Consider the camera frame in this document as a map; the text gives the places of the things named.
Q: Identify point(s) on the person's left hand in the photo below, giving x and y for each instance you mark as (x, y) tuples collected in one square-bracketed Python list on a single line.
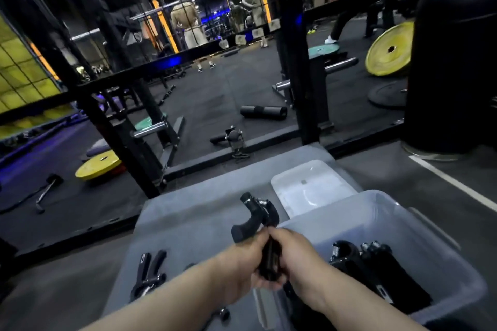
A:
[(237, 268)]

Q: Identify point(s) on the person's right hand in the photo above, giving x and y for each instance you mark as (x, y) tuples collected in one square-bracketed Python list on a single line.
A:
[(305, 268)]

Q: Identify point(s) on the person's right thumb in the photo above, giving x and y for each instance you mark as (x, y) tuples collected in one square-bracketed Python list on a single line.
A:
[(278, 237)]

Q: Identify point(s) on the person's left thumb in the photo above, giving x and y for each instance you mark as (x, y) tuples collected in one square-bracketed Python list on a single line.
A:
[(259, 237)]

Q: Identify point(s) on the black hand grip strengthener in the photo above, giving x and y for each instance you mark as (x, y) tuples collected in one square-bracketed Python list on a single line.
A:
[(147, 276), (256, 212)]

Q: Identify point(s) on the person's left forearm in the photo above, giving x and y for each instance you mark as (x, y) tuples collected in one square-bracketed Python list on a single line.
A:
[(163, 301)]

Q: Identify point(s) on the person's right forearm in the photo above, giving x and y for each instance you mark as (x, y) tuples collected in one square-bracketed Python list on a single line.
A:
[(361, 309)]

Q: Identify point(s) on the white plastic bin lid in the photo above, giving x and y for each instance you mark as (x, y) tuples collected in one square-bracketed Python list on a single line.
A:
[(310, 187)]

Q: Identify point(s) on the small black metal knob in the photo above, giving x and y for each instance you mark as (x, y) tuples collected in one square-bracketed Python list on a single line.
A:
[(224, 314)]

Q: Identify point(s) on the pile of black hand grippers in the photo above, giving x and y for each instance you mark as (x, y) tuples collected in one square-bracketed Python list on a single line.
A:
[(372, 276)]

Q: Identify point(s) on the black foam barbell pad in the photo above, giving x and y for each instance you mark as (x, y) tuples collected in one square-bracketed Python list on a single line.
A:
[(264, 112)]

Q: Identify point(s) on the translucent plastic storage bin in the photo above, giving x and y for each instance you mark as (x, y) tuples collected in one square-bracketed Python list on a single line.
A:
[(419, 233)]

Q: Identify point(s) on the silver barbell sleeve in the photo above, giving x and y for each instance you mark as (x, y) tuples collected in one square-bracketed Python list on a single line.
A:
[(341, 65), (149, 129)]

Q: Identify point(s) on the teal weight plate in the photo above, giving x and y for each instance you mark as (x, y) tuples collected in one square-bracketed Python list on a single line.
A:
[(143, 123), (323, 50)]

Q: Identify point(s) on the black weight plate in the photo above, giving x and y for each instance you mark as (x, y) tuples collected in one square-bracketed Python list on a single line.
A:
[(388, 94)]

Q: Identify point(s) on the black sledgehammer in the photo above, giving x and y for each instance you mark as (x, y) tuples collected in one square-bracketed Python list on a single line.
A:
[(48, 189)]

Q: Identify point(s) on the large yellow weight plate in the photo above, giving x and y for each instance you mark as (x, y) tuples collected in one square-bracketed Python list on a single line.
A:
[(388, 49)]

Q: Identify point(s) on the black punching bag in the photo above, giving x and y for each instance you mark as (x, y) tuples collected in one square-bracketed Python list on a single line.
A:
[(450, 63)]

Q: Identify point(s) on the yellow grid light panel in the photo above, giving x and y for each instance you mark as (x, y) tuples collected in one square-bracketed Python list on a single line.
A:
[(23, 78)]

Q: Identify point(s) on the black power rack frame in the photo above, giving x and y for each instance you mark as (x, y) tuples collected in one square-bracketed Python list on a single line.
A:
[(295, 51)]

